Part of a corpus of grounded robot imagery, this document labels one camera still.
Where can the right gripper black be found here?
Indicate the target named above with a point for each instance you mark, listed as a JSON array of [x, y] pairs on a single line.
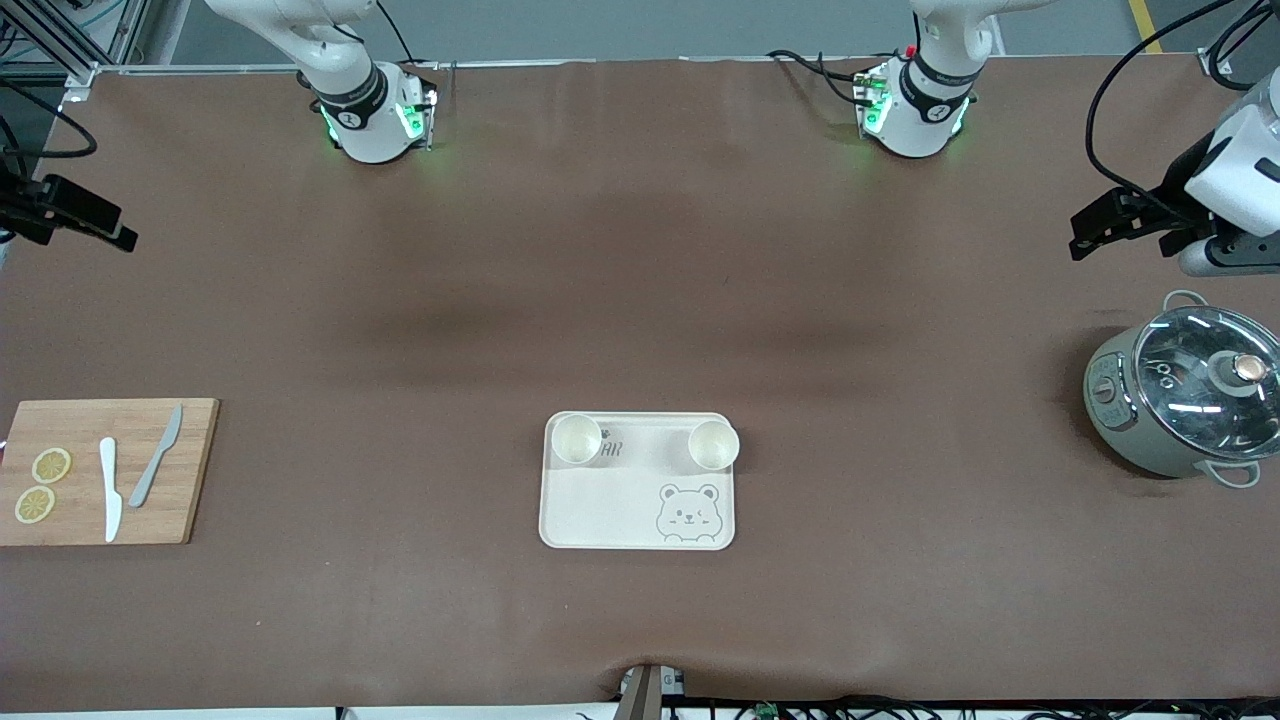
[[22, 207]]

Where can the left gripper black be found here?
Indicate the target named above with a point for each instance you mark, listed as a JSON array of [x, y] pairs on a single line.
[[1178, 192]]

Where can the white plastic cup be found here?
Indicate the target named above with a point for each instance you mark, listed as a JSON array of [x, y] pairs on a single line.
[[577, 440], [713, 447]]

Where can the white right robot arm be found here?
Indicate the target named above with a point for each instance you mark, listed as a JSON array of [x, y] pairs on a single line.
[[350, 110]]

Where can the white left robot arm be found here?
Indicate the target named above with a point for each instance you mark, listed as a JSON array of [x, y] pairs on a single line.
[[920, 115]]

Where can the white bear print tray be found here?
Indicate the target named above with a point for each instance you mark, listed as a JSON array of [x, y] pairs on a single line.
[[620, 510]]

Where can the glass pot lid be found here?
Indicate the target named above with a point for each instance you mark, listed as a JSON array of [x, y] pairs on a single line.
[[1190, 390]]

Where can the green electric cooking pot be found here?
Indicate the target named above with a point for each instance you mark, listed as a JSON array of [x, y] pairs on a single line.
[[1125, 430]]

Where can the yellow lemon slice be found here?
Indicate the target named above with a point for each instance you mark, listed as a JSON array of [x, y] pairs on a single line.
[[35, 504], [51, 465]]

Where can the grey plastic knife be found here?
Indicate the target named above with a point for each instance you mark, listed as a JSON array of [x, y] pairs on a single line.
[[150, 470]]

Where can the white plastic knife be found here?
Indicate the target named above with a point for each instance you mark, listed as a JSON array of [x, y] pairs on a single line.
[[111, 490]]

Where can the wooden cutting board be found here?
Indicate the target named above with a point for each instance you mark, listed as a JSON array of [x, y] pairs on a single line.
[[170, 520]]

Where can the brown table mat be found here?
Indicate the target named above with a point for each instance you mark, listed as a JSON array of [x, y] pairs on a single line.
[[640, 250]]

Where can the aluminium frame strut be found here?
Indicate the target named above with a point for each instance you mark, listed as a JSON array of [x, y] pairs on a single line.
[[70, 55], [1216, 62]]

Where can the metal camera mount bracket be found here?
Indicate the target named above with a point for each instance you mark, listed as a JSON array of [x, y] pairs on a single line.
[[645, 695]]

